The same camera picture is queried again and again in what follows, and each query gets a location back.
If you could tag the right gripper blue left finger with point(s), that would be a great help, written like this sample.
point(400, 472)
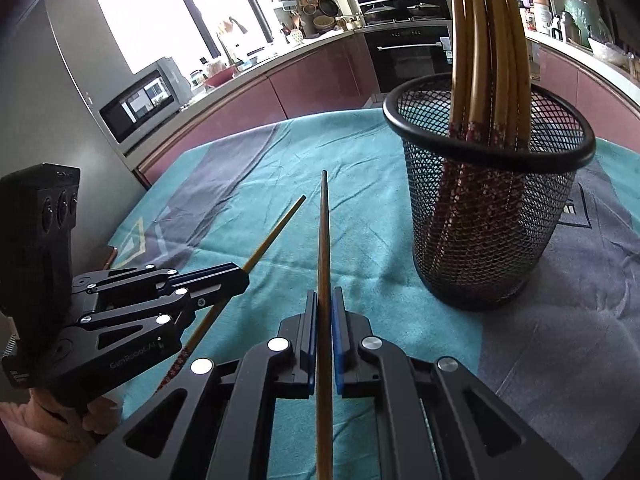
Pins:
point(296, 376)

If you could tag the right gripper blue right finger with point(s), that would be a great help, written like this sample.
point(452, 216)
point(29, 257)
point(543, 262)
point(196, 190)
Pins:
point(348, 329)

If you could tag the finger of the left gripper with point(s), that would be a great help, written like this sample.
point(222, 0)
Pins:
point(222, 272)
point(206, 293)

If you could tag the wooden chopstick red patterned end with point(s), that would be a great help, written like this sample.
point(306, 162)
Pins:
point(523, 133)
point(470, 60)
point(324, 421)
point(480, 79)
point(488, 115)
point(505, 187)
point(459, 84)
point(213, 312)

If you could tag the black mesh utensil cup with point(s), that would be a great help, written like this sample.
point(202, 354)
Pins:
point(562, 142)

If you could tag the pink sleeve forearm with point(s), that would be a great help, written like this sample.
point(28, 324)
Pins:
point(47, 443)

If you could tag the kitchen window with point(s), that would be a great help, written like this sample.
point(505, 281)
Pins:
point(188, 31)

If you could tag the left hand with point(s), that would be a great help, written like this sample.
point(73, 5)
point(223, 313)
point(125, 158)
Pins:
point(100, 416)

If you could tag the teal grey tablecloth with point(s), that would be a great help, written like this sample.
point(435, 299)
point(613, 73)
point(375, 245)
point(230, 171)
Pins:
point(564, 354)

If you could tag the white microwave oven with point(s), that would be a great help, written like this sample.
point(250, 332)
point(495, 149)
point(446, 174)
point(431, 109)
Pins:
point(158, 92)

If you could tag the pink bowl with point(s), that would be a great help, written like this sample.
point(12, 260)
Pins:
point(216, 80)

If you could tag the grey refrigerator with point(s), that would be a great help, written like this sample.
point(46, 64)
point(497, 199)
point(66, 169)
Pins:
point(59, 64)

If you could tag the black built-in oven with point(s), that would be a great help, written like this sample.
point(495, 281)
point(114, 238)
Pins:
point(400, 54)

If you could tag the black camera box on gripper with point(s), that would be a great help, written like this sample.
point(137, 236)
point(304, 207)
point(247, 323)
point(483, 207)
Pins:
point(38, 212)

